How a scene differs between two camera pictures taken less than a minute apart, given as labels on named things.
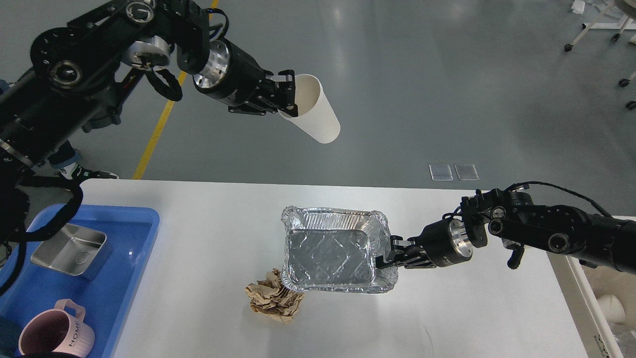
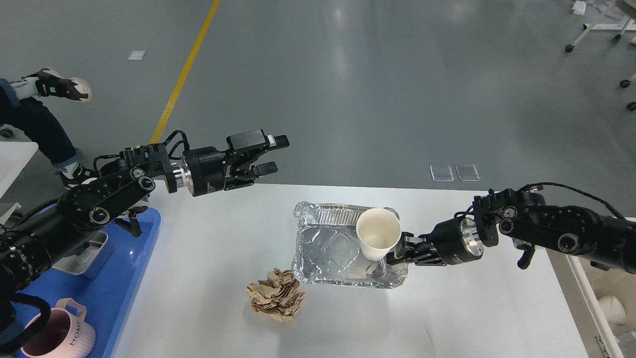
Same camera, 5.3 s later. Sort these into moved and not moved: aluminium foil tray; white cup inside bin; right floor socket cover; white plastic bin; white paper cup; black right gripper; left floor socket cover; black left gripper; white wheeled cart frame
Moved: white paper cup; black left gripper; aluminium foil tray
Not moved: left floor socket cover; white cup inside bin; white plastic bin; right floor socket cover; white wheeled cart frame; black right gripper
